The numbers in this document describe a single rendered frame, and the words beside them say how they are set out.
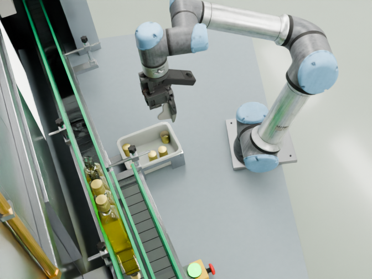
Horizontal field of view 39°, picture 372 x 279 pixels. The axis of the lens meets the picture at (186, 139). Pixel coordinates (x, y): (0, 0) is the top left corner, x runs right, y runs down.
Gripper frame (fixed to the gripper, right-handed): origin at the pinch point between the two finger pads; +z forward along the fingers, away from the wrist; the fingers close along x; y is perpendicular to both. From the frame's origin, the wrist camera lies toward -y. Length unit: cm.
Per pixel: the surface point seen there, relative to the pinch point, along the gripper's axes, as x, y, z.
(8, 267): 62, 45, -51
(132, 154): -5.3, 15.4, 19.8
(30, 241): 51, 43, -40
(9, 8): -102, 40, 14
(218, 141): -13.4, -19.7, 43.0
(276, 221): 29, -24, 43
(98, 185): 14.9, 29.5, 1.8
